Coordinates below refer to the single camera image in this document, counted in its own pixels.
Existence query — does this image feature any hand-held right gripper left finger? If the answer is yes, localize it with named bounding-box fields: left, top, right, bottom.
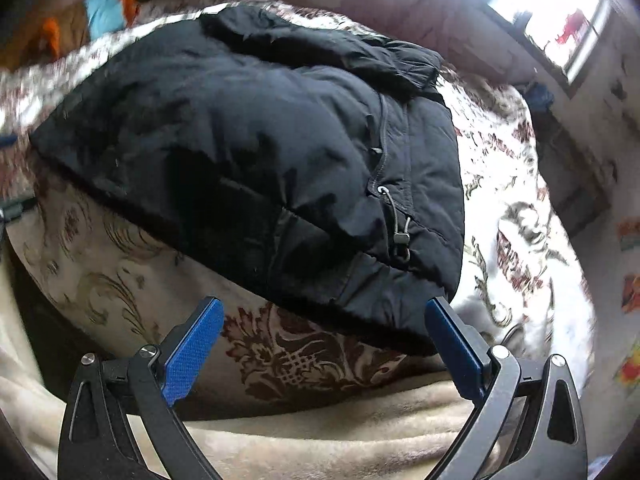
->
left=57, top=296, right=226, bottom=480

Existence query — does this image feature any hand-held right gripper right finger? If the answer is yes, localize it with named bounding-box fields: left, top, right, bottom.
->
left=424, top=296, right=588, bottom=480

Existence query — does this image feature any blue bag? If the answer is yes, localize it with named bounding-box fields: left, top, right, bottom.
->
left=525, top=80, right=556, bottom=111

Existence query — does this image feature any floral bedspread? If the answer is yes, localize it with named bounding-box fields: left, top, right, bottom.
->
left=0, top=0, right=596, bottom=421

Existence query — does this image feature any red hanging garment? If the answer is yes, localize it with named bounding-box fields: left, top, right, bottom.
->
left=555, top=10, right=591, bottom=43

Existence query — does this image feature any colourful wall sticker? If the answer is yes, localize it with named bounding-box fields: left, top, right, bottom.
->
left=616, top=219, right=640, bottom=253
left=620, top=274, right=640, bottom=313
left=614, top=352, right=640, bottom=391

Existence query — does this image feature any black padded jacket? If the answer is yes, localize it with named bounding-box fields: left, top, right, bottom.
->
left=29, top=5, right=466, bottom=358

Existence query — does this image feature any orange brown blue pillow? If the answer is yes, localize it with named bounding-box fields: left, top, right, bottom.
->
left=35, top=0, right=141, bottom=56

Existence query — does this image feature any beige fleece blanket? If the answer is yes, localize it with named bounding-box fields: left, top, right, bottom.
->
left=0, top=245, right=591, bottom=480

